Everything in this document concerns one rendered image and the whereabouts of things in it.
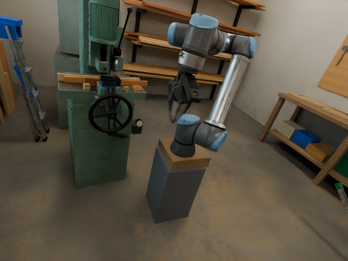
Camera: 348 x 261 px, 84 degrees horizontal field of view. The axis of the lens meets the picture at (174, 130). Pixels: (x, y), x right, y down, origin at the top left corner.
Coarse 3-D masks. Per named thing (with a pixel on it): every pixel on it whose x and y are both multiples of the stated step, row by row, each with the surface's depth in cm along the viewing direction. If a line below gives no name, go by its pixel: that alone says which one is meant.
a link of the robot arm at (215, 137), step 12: (240, 36) 117; (240, 48) 116; (252, 48) 113; (240, 60) 116; (228, 72) 119; (240, 72) 117; (228, 84) 118; (216, 96) 125; (228, 96) 119; (216, 108) 121; (228, 108) 121; (216, 120) 121; (204, 132) 123; (216, 132) 120; (204, 144) 124; (216, 144) 119
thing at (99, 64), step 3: (96, 57) 145; (96, 60) 141; (96, 63) 142; (99, 63) 135; (102, 63) 136; (105, 63) 137; (108, 63) 138; (96, 66) 143; (99, 66) 136; (102, 66) 137; (105, 66) 138; (108, 66) 139; (99, 69) 137; (102, 69) 138; (108, 69) 140; (102, 72) 143
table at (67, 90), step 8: (64, 88) 126; (72, 88) 128; (80, 88) 131; (96, 88) 138; (64, 96) 125; (72, 96) 127; (80, 96) 130; (88, 96) 132; (96, 96) 133; (128, 96) 146; (136, 96) 150; (144, 96) 153; (120, 104) 136
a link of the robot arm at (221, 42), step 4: (216, 28) 67; (220, 32) 70; (220, 36) 69; (224, 36) 75; (220, 40) 70; (224, 40) 73; (216, 44) 69; (220, 44) 71; (224, 44) 75; (212, 48) 69; (216, 48) 71; (220, 48) 74; (208, 52) 73; (212, 52) 74; (216, 52) 75; (220, 52) 78
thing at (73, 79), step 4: (64, 76) 133; (68, 76) 135; (72, 76) 137; (68, 80) 135; (72, 80) 136; (76, 80) 138; (80, 80) 139; (84, 80) 140; (124, 80) 154; (128, 80) 156; (132, 80) 158; (136, 80) 161; (124, 84) 156; (128, 84) 158; (132, 84) 159; (136, 84) 161; (140, 84) 163; (144, 84) 165
